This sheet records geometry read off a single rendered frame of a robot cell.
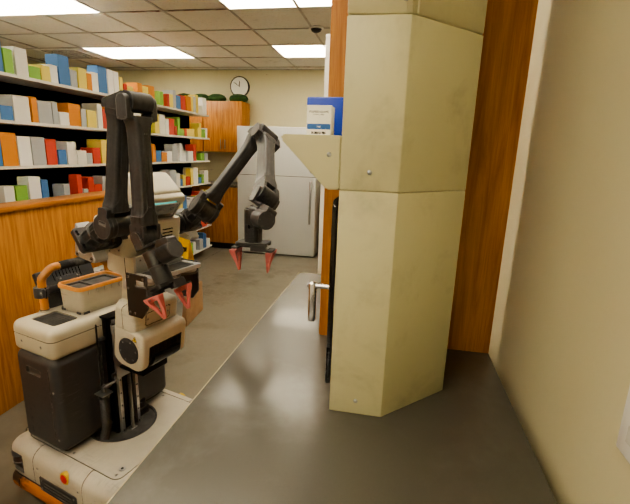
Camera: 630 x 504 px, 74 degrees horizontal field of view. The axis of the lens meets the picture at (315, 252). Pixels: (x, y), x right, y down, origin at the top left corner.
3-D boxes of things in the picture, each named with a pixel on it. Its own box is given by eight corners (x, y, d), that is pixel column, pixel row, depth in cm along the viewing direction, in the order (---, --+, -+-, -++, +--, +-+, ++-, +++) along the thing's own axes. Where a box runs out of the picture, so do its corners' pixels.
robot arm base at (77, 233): (102, 225, 143) (69, 231, 132) (114, 213, 139) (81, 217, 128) (114, 247, 142) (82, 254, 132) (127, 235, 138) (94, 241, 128)
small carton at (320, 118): (333, 137, 88) (334, 108, 87) (330, 136, 84) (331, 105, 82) (310, 137, 89) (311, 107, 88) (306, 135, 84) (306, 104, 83)
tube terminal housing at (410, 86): (435, 354, 116) (468, 56, 98) (449, 427, 85) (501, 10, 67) (346, 344, 120) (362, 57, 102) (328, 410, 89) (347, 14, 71)
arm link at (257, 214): (276, 199, 136) (256, 184, 132) (293, 203, 127) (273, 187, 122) (257, 230, 135) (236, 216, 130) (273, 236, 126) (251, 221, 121)
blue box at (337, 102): (353, 140, 104) (355, 102, 102) (348, 139, 94) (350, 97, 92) (314, 139, 105) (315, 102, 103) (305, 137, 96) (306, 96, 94)
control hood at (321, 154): (355, 180, 109) (357, 141, 107) (339, 190, 78) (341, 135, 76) (312, 178, 111) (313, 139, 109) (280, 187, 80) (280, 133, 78)
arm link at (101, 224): (125, 89, 125) (95, 83, 116) (159, 95, 119) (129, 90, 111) (120, 231, 138) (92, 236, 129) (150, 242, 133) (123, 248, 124)
